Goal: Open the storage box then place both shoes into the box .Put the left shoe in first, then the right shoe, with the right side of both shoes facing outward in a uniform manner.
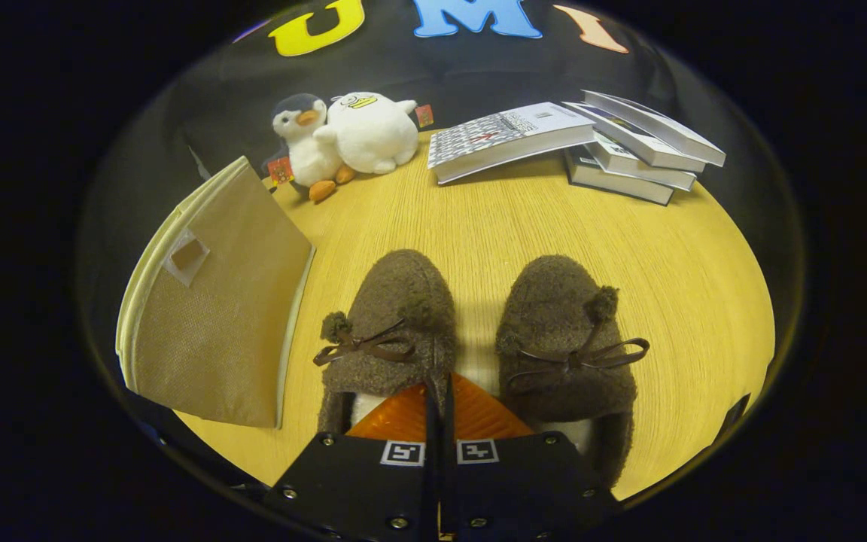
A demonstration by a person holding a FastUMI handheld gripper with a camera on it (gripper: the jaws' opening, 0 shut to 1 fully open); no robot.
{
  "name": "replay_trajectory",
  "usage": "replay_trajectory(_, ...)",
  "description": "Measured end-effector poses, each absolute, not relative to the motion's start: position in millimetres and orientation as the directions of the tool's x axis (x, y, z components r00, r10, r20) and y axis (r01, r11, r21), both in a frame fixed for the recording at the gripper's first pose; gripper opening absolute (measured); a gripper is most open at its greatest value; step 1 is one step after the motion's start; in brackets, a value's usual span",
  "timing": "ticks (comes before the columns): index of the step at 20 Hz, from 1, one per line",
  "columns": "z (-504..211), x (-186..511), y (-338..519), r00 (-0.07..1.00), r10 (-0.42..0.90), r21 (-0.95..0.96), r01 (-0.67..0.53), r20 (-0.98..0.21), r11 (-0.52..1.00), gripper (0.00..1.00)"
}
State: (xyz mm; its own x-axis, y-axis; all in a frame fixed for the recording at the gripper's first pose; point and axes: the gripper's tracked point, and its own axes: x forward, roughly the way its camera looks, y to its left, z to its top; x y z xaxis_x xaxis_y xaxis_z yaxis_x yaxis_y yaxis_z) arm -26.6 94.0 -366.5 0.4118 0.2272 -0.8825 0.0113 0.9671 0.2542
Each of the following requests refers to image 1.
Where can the thin white book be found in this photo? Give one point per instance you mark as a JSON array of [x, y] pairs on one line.
[[644, 169]]

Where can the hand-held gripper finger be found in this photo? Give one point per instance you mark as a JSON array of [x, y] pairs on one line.
[[431, 452], [447, 452]]

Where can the grey white penguin plush toy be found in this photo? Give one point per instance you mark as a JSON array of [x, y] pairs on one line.
[[309, 154]]

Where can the brown fuzzy slipper shoe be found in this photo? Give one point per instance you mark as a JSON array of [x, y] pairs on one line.
[[554, 301], [403, 293]]

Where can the book with patterned cover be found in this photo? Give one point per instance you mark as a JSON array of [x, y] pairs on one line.
[[494, 135]]

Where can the dark grey book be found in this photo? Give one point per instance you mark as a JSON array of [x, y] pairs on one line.
[[614, 184]]

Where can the white duck plush toy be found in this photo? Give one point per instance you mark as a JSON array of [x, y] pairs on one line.
[[373, 135]]

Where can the beige fabric storage box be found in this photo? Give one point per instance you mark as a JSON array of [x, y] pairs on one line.
[[215, 339]]

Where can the white book with dark picture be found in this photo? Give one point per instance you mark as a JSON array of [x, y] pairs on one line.
[[652, 120]]

